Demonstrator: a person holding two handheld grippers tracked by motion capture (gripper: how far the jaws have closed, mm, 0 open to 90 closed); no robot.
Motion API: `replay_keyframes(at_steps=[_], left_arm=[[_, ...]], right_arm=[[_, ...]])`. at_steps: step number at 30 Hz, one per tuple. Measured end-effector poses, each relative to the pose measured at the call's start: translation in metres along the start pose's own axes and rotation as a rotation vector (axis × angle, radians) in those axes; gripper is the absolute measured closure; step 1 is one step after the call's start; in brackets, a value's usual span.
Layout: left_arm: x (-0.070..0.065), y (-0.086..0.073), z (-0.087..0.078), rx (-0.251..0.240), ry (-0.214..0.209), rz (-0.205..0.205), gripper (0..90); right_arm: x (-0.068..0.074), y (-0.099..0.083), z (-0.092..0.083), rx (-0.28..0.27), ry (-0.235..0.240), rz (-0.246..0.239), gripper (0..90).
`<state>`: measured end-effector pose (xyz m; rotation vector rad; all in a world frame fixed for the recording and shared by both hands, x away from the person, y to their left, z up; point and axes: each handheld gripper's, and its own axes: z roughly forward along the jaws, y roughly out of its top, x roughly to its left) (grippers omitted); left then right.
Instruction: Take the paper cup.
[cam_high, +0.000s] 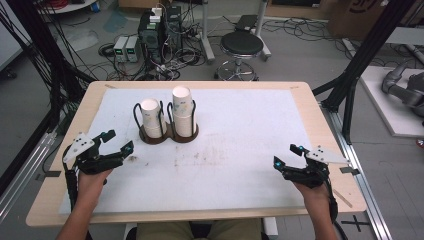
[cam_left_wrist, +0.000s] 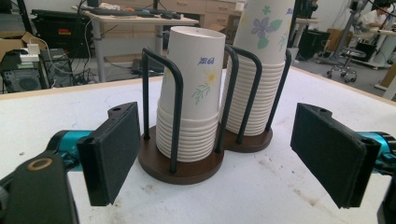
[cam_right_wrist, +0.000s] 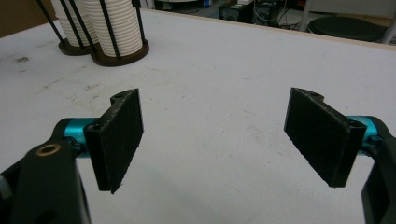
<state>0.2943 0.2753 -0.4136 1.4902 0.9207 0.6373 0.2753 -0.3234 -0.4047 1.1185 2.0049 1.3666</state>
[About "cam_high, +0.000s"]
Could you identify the black metal frame post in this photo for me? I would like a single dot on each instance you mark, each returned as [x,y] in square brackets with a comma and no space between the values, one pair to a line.
[40,50]
[363,53]

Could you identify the white table mat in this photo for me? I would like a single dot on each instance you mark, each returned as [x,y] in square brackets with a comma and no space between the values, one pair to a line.
[226,160]

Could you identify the grey bench power supply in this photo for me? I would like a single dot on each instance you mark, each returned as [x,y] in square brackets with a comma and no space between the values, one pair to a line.
[132,49]
[120,48]

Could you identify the person's right hand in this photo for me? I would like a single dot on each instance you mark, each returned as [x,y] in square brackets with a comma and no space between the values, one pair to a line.
[315,198]

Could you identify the dark double cup holder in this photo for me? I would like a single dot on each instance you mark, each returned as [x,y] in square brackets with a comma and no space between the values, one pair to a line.
[168,136]

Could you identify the aluminium floor rail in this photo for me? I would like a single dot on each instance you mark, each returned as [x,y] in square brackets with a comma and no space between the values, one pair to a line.
[23,173]
[363,186]

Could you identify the black computer tower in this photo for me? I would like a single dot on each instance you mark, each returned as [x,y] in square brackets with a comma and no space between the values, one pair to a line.
[155,36]

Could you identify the light wooden table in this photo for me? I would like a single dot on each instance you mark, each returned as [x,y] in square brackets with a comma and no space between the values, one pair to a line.
[333,140]

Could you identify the white stand leg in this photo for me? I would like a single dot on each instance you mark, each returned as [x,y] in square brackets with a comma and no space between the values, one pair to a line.
[263,30]
[207,33]

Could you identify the person's left hand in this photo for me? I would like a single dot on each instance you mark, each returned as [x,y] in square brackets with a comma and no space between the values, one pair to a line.
[90,185]

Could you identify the brown cardboard box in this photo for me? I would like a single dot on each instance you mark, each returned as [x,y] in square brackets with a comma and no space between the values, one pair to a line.
[360,18]

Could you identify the short stack of paper cups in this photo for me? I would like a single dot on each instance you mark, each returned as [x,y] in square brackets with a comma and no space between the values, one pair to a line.
[151,116]

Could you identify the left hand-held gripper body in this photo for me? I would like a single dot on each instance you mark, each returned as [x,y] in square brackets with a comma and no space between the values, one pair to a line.
[87,160]

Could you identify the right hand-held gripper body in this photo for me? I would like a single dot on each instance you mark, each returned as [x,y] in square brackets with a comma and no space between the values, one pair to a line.
[313,175]

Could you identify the white floor platform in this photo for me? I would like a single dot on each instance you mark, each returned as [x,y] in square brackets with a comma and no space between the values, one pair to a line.
[383,110]

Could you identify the tall stack of paper cups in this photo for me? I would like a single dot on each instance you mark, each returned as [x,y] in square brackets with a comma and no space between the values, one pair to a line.
[183,110]

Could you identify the black tape strip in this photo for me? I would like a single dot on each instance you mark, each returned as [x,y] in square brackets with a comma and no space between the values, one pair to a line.
[52,173]
[350,170]

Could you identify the black round stool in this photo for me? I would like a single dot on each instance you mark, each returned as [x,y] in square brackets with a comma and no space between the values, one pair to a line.
[241,43]

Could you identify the person's khaki trouser legs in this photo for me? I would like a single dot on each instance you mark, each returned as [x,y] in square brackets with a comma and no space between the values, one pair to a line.
[166,231]

